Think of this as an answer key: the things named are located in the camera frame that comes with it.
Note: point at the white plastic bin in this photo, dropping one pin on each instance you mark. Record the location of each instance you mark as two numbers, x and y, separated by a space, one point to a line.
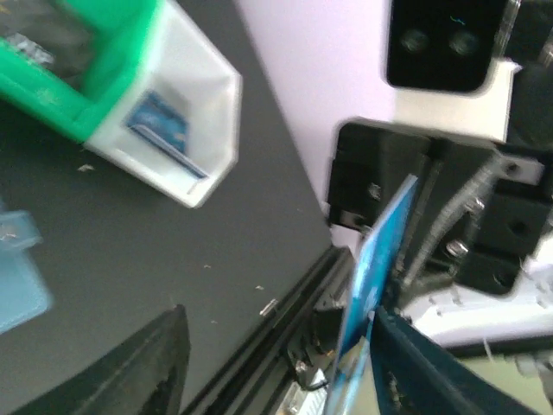
193 76

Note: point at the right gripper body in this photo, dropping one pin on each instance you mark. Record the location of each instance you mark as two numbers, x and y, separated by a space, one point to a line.
478 212

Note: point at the green plastic bin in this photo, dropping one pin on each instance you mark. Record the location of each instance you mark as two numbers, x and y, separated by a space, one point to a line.
123 29

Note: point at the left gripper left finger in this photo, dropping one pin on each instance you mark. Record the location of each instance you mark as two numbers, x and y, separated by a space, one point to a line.
145 374

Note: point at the black aluminium frame rail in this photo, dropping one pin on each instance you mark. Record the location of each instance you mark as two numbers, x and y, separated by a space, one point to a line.
257 373

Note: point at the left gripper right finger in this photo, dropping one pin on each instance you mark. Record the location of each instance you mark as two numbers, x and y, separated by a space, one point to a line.
413 375

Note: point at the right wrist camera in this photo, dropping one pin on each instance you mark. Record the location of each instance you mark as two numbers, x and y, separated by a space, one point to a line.
446 63

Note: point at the blue cards stack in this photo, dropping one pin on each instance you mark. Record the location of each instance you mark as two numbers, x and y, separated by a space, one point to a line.
162 126

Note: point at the blue VIP card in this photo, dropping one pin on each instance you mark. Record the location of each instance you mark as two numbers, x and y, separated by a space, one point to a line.
373 265

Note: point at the light blue card holder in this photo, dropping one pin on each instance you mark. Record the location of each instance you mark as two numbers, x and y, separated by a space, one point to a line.
24 295

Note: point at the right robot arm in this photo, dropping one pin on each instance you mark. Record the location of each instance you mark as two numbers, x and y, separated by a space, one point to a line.
522 319

